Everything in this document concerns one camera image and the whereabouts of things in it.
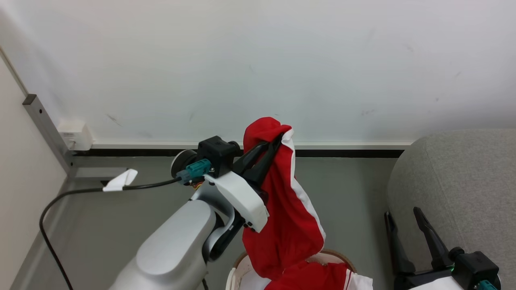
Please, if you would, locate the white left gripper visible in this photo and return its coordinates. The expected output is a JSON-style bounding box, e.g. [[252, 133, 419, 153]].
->
[[205, 135, 283, 233]]

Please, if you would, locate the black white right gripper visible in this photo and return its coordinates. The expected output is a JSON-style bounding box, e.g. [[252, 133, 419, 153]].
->
[[384, 206, 462, 290]]

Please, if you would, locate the red jacket with white stripes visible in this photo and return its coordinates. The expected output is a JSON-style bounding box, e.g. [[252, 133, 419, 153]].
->
[[241, 117, 374, 290]]

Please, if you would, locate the white perforated laundry basket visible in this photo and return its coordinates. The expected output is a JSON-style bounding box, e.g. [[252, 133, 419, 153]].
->
[[225, 249, 358, 290]]

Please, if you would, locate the grey fabric sofa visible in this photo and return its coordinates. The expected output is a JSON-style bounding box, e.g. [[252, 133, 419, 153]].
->
[[386, 129, 516, 290]]

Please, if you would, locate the white and black baseboard strip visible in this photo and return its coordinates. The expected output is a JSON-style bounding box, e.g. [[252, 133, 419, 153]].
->
[[73, 139, 416, 158]]

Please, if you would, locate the white garment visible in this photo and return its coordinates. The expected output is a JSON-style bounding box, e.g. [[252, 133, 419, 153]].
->
[[239, 269, 271, 290]]

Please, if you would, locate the white tape tag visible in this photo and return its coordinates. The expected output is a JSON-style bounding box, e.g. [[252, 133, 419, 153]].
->
[[102, 168, 139, 192]]

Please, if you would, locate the teal cable connector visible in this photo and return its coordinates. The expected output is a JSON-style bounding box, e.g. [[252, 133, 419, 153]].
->
[[176, 158, 212, 184]]

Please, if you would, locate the thin black cable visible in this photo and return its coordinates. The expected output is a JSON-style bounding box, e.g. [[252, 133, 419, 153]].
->
[[39, 177, 183, 290]]

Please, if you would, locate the white wall socket box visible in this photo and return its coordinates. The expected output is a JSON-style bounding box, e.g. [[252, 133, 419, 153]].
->
[[57, 120, 94, 151]]

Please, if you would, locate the grey metal frame post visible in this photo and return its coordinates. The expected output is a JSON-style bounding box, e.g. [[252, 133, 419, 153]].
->
[[22, 94, 129, 180]]

